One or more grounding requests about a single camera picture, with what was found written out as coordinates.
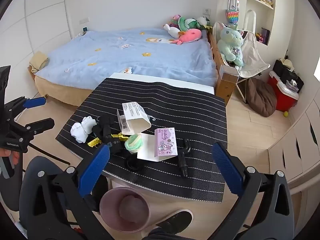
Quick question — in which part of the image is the black hair tie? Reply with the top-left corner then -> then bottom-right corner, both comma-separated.
125,154 -> 143,172

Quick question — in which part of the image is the green scrunchie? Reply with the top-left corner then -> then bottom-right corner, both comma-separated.
124,134 -> 143,153

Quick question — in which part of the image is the yellow hair clip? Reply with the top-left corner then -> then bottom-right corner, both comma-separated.
87,132 -> 130,148

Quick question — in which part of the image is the purple printed paper box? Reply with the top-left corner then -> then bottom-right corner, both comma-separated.
137,128 -> 178,162

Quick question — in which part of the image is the black cloth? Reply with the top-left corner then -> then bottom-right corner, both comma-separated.
92,115 -> 118,141

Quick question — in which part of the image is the pink whale plush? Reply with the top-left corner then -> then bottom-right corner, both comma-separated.
174,29 -> 202,46

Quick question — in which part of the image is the blue printed blanket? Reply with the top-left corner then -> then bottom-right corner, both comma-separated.
34,28 -> 218,90

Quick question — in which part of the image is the black striped table mat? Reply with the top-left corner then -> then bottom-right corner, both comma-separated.
55,77 -> 227,202

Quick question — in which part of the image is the beige folded cloth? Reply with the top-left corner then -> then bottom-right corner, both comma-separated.
29,51 -> 49,72

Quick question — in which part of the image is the white cardboard package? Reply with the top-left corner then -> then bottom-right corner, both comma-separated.
117,102 -> 155,136

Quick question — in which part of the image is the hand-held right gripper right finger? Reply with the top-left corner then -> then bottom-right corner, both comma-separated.
212,142 -> 295,240

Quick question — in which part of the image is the brown cushion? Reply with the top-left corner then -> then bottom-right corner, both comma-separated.
246,77 -> 277,117

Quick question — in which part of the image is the white wall shelf unit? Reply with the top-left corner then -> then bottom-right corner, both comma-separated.
245,0 -> 277,47

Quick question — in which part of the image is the green striped plush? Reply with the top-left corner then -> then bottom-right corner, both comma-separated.
178,17 -> 200,30

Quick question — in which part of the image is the black storage bag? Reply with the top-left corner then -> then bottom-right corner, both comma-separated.
272,59 -> 304,93

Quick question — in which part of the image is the rainbow pop bag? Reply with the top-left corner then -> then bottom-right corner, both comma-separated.
226,0 -> 240,26

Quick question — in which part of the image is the red cooler box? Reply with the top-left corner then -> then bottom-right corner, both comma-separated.
267,70 -> 299,112

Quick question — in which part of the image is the person's right shoe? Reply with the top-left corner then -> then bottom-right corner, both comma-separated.
155,210 -> 193,235

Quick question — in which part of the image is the white drawer cabinet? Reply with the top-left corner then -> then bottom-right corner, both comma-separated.
269,100 -> 320,188

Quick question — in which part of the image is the person's right leg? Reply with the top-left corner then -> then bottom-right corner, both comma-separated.
140,226 -> 180,240

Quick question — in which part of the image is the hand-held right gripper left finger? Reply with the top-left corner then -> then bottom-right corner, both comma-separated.
22,144 -> 112,240

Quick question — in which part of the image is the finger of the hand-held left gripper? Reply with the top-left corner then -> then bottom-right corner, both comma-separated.
5,96 -> 47,116
14,118 -> 55,135

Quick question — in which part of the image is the white cloth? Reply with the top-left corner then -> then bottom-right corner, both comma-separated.
70,122 -> 88,144
82,116 -> 97,133

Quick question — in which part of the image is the black printed strap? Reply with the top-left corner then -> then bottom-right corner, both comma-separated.
101,130 -> 125,156

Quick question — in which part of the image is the large teal bunny plush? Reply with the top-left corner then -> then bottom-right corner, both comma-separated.
216,23 -> 244,67

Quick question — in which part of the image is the black plastic tool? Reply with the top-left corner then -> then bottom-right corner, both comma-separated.
178,139 -> 192,177

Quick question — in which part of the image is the person's left hand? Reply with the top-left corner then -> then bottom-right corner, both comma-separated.
0,149 -> 20,167

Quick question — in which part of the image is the wooden bed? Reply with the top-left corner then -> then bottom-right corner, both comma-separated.
27,25 -> 239,107

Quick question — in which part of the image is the pink trash bin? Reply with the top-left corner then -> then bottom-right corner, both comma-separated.
99,187 -> 150,232

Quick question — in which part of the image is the white panda plush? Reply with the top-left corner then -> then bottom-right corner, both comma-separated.
196,16 -> 210,29

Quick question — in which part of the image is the white seal plush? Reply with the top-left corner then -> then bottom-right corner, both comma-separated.
164,24 -> 183,39

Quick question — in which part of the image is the white folding chair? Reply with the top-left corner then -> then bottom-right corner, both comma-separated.
234,10 -> 271,103

